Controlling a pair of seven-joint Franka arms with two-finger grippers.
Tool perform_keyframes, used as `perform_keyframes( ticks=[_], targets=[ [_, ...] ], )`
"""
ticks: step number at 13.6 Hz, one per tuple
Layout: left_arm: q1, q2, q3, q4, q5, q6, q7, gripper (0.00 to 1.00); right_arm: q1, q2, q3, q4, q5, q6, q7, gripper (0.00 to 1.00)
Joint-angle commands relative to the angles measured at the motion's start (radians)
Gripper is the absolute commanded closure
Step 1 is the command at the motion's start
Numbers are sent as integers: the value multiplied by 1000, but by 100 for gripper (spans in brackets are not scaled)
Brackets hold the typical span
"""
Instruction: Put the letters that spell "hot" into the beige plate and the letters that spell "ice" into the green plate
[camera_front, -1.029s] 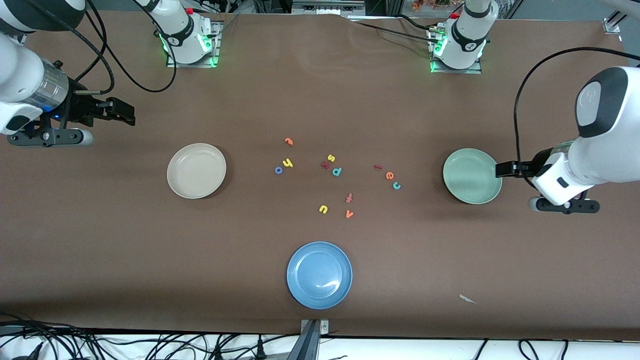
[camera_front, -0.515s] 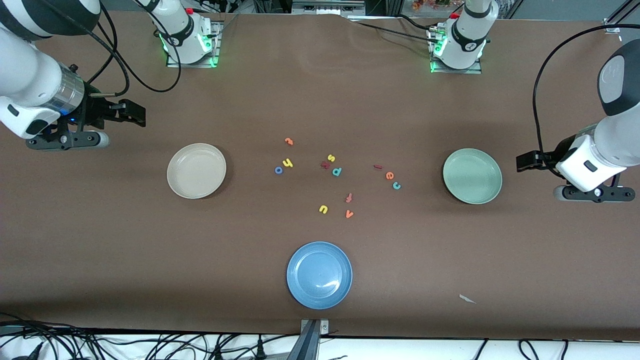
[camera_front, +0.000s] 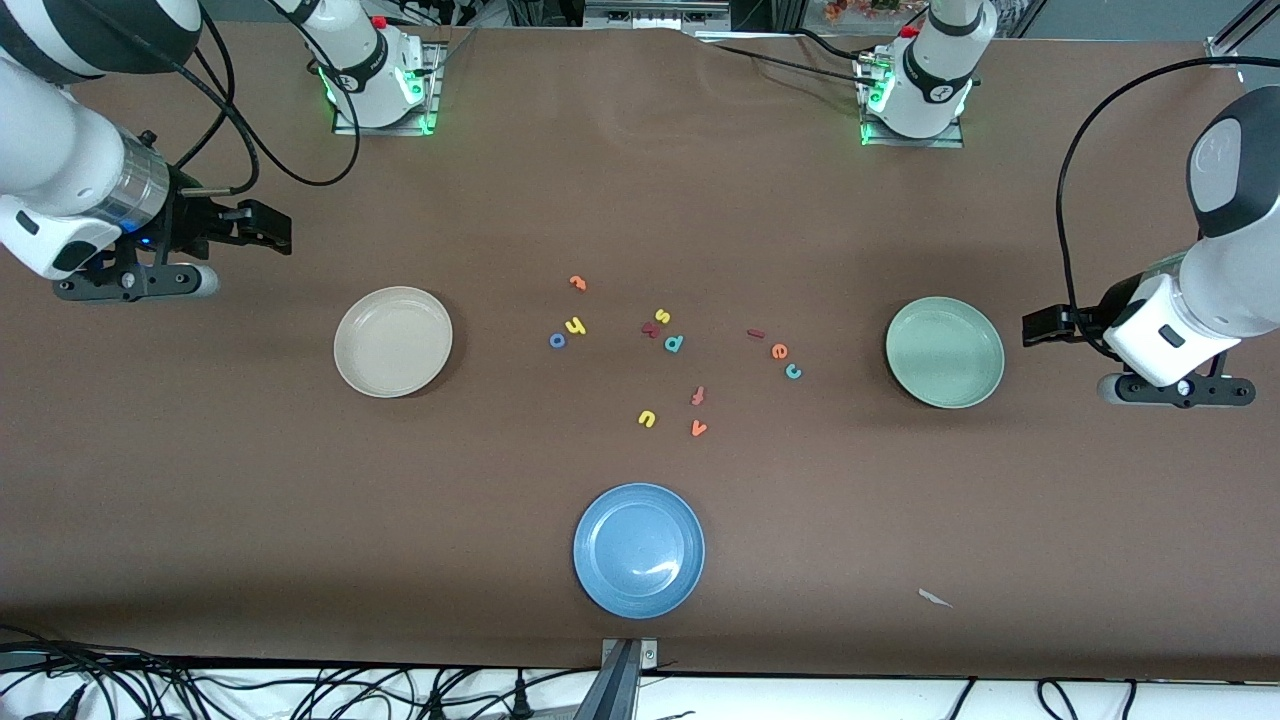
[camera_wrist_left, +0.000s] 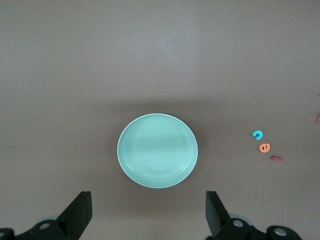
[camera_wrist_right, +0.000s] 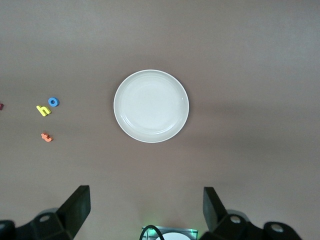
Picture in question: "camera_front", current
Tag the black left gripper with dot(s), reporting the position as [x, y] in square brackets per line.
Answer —
[1098, 315]

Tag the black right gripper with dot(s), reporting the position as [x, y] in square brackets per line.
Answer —
[193, 222]

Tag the yellow letter h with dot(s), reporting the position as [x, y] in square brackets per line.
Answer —
[575, 326]

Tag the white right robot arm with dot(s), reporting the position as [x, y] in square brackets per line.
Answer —
[50, 150]

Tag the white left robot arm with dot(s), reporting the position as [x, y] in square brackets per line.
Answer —
[1230, 290]

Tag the green plate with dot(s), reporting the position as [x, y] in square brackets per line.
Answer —
[944, 352]

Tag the beige plate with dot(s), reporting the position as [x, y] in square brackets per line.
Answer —
[393, 342]

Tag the brown table cover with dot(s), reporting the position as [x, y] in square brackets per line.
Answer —
[200, 500]

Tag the white paper scrap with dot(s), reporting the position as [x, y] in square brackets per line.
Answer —
[935, 598]

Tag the orange patterned object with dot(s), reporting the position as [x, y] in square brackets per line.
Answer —
[860, 8]

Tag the grey power strip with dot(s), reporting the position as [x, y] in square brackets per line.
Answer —
[650, 12]

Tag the blue plate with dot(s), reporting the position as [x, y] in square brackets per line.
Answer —
[639, 551]

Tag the aluminium frame profile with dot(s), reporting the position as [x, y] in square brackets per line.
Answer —
[1235, 35]

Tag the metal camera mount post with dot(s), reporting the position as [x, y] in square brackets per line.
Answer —
[620, 690]

